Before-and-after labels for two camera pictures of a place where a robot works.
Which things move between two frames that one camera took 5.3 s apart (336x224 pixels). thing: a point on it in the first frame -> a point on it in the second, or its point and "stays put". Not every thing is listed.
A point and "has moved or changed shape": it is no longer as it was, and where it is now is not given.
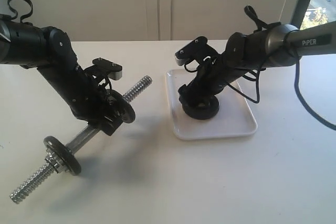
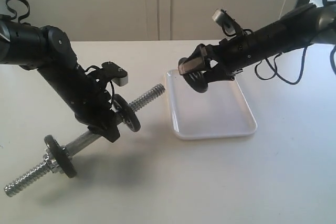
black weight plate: (200, 106) has moved or changed shape
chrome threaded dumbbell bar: (55, 160) -> (16, 186)
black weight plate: (66, 158) has moved or changed shape
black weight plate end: (116, 102) has moved or changed shape
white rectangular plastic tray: (234, 116) stays put
